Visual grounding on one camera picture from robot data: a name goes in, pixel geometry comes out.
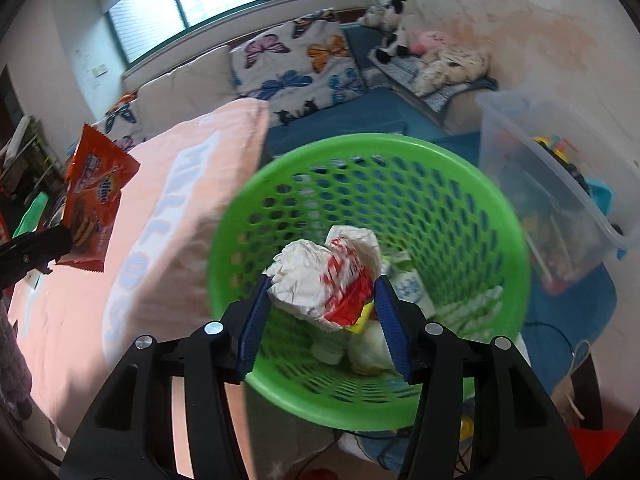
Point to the white wall switch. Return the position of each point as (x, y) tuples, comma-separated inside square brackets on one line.
[(100, 70)]

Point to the black white cow plush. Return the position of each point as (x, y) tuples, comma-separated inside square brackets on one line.
[(400, 30)]

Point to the pink plush toy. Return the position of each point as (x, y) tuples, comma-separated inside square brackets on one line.
[(432, 40)]

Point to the blue mat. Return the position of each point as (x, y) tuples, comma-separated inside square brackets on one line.
[(560, 300)]

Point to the beige spotted plush toy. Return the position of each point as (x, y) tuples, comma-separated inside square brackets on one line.
[(450, 67)]

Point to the orange snack wrapper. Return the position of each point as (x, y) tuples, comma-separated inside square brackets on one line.
[(95, 185)]

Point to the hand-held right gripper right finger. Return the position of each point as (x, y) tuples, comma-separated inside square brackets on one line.
[(390, 325)]

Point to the blue sofa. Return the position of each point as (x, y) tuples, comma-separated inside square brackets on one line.
[(350, 120)]

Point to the white milk carton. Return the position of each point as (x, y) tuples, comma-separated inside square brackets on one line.
[(407, 285)]

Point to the clear plastic storage box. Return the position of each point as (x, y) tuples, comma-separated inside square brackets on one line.
[(525, 160)]

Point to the small grey white plush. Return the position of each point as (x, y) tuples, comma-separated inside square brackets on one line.
[(372, 15)]

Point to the metal rack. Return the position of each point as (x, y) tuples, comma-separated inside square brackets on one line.
[(25, 155)]

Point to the beige pillow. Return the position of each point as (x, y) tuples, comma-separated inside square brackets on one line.
[(185, 90)]

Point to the red plastic object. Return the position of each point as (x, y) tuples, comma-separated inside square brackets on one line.
[(595, 450)]

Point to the white red wrapper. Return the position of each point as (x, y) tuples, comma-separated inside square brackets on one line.
[(310, 280)]

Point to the pink printed blanket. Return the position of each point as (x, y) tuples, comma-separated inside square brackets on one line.
[(165, 170)]

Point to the green plastic basket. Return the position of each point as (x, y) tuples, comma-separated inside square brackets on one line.
[(400, 185)]

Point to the dark wooden chair leg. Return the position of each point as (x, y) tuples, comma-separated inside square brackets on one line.
[(589, 390)]

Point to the large butterfly print pillow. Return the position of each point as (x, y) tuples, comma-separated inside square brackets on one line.
[(300, 60)]

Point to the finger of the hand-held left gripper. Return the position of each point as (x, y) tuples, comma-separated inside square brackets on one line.
[(35, 250)]

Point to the small butterfly print pillow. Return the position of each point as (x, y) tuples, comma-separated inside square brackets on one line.
[(120, 120)]

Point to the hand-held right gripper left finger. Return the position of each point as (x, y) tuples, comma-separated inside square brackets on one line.
[(252, 320)]

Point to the green mesh cloth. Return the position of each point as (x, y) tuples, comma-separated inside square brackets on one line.
[(30, 215)]

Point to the green framed window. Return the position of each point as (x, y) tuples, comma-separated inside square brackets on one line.
[(215, 5)]

